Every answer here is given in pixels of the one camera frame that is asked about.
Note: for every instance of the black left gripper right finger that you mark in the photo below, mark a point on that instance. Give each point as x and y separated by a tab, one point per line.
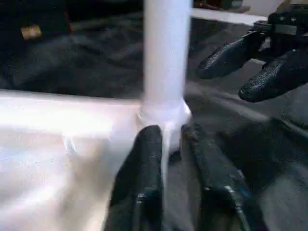
216	187

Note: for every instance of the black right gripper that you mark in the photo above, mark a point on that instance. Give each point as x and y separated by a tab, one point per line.
284	26

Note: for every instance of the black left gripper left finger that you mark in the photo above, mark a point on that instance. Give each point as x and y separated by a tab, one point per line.
137	183

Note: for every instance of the white plastic table top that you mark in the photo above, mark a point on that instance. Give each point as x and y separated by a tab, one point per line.
60	144

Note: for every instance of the white plastic table leg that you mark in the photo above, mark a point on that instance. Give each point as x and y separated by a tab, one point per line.
166	48

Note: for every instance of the black mat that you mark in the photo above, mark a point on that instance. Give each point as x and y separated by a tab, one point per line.
84	60

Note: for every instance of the black box with gold label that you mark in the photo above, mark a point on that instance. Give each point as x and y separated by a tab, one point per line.
31	19

